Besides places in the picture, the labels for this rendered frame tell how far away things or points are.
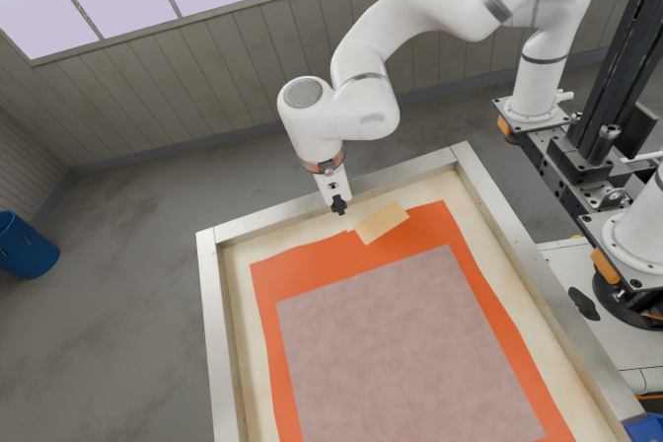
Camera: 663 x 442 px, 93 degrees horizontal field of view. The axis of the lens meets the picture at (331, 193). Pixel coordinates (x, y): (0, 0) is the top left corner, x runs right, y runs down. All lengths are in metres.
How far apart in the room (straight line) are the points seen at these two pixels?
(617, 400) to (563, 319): 0.11
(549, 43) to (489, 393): 0.71
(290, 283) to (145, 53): 2.74
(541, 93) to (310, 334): 0.78
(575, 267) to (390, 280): 1.27
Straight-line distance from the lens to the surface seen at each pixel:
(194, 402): 2.08
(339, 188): 0.52
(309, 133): 0.41
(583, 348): 0.63
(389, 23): 0.45
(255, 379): 0.63
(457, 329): 0.61
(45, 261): 3.42
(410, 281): 0.61
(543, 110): 1.01
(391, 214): 0.65
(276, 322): 0.62
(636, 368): 1.67
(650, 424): 0.64
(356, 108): 0.39
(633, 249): 0.75
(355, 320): 0.60
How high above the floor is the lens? 1.73
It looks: 46 degrees down
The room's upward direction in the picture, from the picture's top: 18 degrees counter-clockwise
